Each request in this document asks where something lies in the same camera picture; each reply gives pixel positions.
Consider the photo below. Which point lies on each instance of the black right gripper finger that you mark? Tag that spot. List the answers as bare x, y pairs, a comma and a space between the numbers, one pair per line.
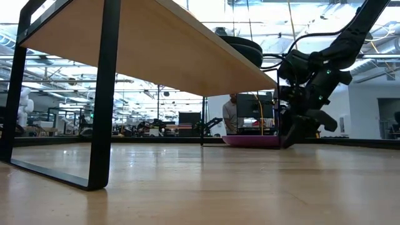
292, 131
307, 129

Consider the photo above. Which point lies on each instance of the purple plate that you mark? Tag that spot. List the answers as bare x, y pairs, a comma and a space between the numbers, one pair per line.
250, 141

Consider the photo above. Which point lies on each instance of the black bowl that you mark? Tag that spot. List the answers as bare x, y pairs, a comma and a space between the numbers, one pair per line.
251, 58

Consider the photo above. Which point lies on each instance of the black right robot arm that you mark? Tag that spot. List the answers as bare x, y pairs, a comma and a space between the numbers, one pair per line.
350, 43

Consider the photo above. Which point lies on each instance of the wooden shelf with black legs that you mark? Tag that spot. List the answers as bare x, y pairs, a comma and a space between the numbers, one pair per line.
140, 47

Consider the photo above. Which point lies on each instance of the large black monitor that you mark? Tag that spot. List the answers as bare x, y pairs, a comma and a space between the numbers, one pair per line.
254, 106

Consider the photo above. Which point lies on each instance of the person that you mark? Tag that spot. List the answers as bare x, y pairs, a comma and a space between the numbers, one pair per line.
231, 115

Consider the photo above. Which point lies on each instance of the white pillar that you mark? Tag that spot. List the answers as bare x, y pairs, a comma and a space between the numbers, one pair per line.
215, 109

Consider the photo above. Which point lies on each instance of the small black monitor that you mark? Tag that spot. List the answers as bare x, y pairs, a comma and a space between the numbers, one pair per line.
189, 118

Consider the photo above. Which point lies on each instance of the white humanoid robot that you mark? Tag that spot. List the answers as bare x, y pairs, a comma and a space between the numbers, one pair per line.
25, 106

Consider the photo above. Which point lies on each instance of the black metal rig frame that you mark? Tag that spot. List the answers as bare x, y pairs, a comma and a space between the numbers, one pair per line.
156, 140

